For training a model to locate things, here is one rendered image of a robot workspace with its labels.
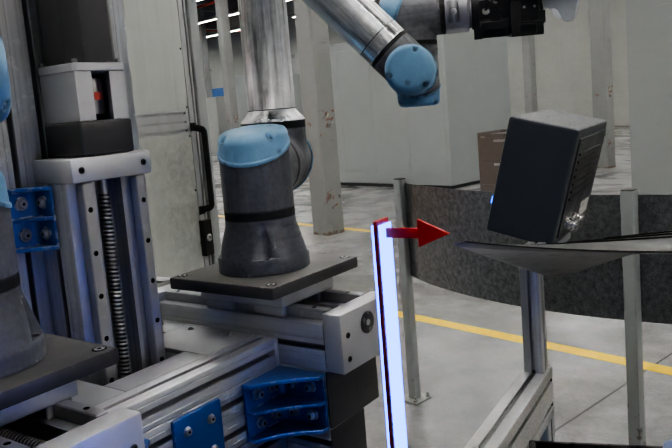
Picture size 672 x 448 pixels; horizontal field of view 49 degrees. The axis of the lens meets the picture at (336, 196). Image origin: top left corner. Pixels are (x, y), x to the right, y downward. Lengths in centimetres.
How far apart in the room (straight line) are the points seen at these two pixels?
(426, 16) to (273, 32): 26
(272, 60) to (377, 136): 996
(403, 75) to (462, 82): 947
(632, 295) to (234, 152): 158
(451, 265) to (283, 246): 174
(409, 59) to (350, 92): 1048
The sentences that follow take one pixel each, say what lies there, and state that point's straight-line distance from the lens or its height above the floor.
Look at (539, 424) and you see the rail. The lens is 117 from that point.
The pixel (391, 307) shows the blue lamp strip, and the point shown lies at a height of 111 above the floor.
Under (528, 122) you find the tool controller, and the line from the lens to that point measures 118.
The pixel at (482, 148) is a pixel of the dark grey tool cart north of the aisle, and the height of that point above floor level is 74.
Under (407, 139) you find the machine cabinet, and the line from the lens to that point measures 1081.
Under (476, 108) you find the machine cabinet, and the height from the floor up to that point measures 109.
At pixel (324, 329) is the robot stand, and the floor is 97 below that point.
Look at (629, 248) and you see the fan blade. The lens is 52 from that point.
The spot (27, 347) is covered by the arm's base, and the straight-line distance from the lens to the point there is 88.
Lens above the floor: 129
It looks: 7 degrees down
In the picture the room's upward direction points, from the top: 5 degrees counter-clockwise
